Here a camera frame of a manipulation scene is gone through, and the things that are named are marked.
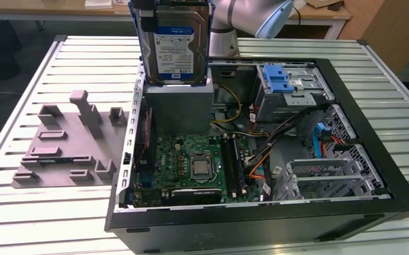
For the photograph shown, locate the silver CPU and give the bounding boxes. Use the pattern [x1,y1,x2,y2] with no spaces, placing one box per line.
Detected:
[191,159,214,176]

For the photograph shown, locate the brown wooden cabinet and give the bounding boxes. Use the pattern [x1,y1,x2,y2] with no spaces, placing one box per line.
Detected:
[339,0,409,75]

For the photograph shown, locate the metal optical drive cage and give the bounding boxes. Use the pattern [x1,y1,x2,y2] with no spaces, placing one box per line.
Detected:
[252,63,335,123]

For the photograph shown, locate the grey parts rack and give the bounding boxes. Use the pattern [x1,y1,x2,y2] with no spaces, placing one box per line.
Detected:
[10,90,130,190]

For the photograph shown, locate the blue data wire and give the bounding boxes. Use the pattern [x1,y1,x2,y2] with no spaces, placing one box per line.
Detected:
[311,122,332,159]

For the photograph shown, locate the black PC case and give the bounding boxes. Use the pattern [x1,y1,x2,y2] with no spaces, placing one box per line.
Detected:
[103,55,409,253]

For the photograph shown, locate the wooden desk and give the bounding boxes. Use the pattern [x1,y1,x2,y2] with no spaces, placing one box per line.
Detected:
[0,0,352,37]

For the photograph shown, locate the brown cardboard piece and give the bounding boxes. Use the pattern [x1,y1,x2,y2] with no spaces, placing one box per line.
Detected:
[304,0,343,8]

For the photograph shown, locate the black cable bundle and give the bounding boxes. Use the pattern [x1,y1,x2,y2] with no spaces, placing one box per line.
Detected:
[246,108,311,160]

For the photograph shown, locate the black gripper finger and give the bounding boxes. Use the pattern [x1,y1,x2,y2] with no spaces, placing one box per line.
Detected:
[131,0,155,32]

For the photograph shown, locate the metal disk bay cage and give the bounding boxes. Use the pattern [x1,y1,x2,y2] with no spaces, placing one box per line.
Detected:
[272,158,382,201]

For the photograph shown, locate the white paper box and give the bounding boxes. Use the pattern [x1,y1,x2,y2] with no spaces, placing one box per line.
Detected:
[84,0,112,8]

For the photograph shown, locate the blue drive latch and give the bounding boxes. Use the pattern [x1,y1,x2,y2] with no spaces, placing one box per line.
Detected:
[263,65,294,94]

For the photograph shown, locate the yellow black wires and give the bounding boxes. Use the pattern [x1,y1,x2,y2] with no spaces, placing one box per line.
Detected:
[210,84,243,124]

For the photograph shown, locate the grey power supply unit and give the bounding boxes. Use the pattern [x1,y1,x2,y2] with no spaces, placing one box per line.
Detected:
[142,76,214,136]

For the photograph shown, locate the green motherboard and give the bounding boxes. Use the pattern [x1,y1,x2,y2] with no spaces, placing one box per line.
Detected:
[131,134,260,208]

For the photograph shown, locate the black graphics card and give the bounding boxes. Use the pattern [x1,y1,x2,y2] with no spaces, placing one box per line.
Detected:
[160,187,223,206]

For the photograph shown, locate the hard disk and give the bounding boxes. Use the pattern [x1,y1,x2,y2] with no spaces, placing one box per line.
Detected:
[127,0,215,87]

